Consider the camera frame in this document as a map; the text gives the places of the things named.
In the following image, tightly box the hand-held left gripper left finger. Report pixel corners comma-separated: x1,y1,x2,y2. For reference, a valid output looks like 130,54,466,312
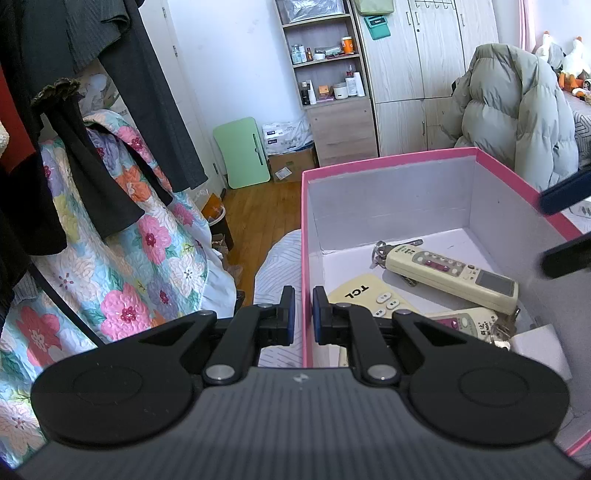
92,285,296,387

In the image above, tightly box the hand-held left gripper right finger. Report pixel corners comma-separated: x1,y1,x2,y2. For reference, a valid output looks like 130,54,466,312
313,286,513,387

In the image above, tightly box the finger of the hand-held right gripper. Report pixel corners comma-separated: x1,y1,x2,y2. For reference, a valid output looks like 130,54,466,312
540,233,591,279
540,170,591,216

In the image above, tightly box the pink storage box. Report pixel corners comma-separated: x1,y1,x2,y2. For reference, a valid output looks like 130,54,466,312
300,147,591,457

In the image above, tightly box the white striped bed sheet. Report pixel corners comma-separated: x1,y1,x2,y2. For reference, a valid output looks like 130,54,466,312
253,228,308,368

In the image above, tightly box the yellow remote control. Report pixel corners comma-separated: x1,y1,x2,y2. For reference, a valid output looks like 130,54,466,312
327,274,419,324

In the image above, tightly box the key bunch with red tag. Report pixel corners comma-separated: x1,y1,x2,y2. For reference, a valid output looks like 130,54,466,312
370,239,423,269

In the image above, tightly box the grey-green puffer jacket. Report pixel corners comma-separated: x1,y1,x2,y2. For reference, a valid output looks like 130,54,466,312
438,43,581,193

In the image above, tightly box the small white box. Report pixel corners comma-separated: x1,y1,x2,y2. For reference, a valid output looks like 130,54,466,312
510,324,573,381

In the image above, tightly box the beige remote with grey screen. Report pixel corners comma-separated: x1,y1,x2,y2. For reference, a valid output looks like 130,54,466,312
385,244,519,316

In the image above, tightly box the cream remote with magenta patch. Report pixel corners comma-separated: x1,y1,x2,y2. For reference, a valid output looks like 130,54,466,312
422,307,500,343

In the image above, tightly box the dark round bin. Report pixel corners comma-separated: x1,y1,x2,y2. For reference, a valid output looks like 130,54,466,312
207,205,235,251

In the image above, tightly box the white goose plush toy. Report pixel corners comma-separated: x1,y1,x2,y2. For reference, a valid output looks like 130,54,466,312
534,30,567,71
560,36,591,89

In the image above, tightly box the orange bag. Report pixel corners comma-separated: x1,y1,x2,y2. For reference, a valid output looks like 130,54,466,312
202,193,225,221

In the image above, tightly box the cardboard box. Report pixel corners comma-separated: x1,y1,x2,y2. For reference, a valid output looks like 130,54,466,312
268,147,319,184

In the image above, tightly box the floral quilt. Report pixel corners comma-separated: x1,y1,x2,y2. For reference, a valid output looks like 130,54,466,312
0,108,232,468

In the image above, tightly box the green folding table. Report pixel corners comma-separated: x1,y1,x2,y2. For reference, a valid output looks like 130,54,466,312
213,117,271,190

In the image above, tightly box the pink curtain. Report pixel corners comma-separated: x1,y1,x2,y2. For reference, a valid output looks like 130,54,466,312
519,0,537,52

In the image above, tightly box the white and blue tissue pack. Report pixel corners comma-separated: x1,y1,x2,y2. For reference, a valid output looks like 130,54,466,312
262,119,315,155

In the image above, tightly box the wooden shelf cabinet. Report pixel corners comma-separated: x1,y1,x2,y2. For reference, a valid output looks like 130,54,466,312
276,0,380,169

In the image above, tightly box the wooden wardrobe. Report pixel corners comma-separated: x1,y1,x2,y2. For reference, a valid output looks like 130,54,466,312
351,0,502,158

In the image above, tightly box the white pump bottle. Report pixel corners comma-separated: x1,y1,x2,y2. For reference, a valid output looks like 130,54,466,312
345,65,366,98

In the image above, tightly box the black ruffled garment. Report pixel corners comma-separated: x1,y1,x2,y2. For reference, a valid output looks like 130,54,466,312
30,78,147,241

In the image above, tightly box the teal pouch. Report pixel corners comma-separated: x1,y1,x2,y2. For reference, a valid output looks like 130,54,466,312
363,15,392,41

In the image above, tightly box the dark grey ribbed garment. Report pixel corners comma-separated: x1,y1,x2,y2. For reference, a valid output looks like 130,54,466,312
0,0,209,192

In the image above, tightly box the light green bag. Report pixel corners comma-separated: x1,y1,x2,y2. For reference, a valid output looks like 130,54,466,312
353,0,396,16

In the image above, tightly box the white door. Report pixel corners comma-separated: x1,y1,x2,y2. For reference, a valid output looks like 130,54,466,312
139,0,218,186

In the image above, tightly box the dark jacket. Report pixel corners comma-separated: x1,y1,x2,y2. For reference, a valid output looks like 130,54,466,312
0,138,70,324

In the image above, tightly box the clear plastic storage bag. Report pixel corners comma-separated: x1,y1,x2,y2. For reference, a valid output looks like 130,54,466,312
278,0,348,25

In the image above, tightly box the red garment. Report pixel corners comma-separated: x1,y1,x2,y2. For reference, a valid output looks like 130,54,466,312
0,65,38,172

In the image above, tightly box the silver key ring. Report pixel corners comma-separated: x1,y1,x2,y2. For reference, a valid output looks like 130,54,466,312
489,318,520,352

